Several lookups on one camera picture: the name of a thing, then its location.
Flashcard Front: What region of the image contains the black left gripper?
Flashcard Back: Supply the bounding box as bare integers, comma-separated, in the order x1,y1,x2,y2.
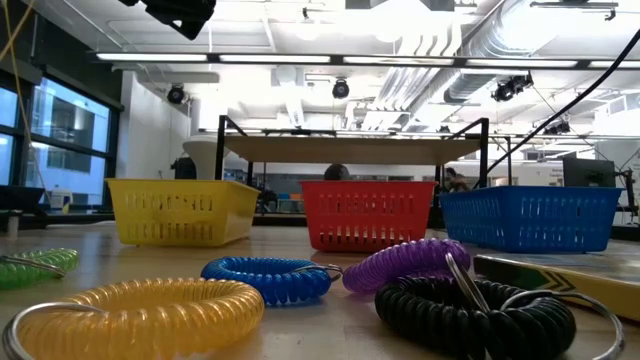
119,0,217,41

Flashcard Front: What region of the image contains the orange coil wrist keychain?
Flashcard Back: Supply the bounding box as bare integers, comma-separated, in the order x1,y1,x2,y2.
1,277,266,360

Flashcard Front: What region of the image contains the blue coil wrist keychain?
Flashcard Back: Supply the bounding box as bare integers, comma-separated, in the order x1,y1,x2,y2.
200,256,344,307

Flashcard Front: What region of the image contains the green coil wrist keychain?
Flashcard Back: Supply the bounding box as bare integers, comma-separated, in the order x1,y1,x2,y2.
0,247,81,291

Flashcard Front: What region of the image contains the purple coil wrist keychain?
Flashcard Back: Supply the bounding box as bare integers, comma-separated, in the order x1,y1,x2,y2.
342,237,491,315

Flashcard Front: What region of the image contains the black coil wrist keychain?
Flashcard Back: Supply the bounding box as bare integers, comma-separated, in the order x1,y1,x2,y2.
373,276,626,360

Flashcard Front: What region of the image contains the yellow green crayon box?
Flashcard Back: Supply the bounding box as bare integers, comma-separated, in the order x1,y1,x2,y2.
472,253,640,322

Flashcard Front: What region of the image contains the black office chair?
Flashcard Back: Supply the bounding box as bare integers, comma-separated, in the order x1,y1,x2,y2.
171,155,198,180

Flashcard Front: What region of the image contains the overhead light bar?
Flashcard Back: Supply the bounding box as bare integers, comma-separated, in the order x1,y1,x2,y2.
87,49,640,71

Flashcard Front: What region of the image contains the white mushroom table lamp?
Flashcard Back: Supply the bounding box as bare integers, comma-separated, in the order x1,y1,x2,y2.
181,133,239,181

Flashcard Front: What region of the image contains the yellow plastic basket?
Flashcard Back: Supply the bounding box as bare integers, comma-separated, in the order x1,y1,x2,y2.
106,178,261,248

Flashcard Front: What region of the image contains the person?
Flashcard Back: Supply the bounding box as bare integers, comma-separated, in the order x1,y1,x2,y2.
444,167,472,194
323,163,352,182

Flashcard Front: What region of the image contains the white container blue label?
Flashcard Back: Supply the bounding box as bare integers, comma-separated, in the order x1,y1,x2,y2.
49,187,74,209

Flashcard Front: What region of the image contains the red plastic basket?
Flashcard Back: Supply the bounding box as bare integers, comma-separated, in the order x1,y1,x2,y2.
298,180,439,254

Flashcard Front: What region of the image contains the black ceiling spotlight cluster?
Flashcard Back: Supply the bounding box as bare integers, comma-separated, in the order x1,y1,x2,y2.
491,72,535,104

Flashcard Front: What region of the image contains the blue plastic basket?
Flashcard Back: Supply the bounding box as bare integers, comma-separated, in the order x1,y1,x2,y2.
438,185,624,254

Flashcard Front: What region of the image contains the black computer monitor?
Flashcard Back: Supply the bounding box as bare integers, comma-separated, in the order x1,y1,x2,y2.
562,157,617,189

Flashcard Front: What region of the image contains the yellow extension cable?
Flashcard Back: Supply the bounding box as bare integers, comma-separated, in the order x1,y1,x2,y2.
0,0,51,201

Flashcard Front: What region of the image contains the wooden shelf riser black frame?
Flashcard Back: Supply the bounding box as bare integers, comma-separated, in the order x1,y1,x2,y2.
214,114,491,190

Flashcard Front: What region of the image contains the black aluminium rig frame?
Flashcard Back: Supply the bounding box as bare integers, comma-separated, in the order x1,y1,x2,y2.
19,210,302,227

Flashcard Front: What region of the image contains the silver ventilation duct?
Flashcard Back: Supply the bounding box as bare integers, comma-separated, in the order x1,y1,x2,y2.
442,0,539,104

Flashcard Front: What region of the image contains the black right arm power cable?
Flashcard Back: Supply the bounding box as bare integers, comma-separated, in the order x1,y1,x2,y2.
485,28,640,175

